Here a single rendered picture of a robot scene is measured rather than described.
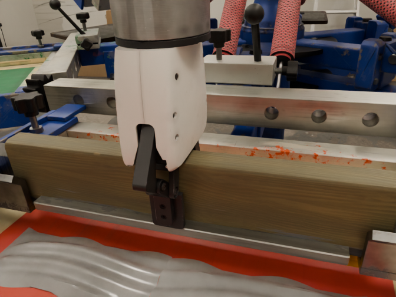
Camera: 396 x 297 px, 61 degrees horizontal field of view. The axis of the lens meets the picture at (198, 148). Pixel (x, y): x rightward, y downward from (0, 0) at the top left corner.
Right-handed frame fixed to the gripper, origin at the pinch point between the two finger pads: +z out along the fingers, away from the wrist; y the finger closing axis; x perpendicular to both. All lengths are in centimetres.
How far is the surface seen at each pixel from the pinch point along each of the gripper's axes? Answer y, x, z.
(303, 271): 1.4, 12.7, 5.9
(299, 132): -236, 12, 101
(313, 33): -91, 13, -1
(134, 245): 2.3, -4.5, 5.9
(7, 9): -365, -380, 13
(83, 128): -17.0, -22.9, 2.4
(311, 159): -15.6, 13.0, 3.2
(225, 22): -51, -7, -10
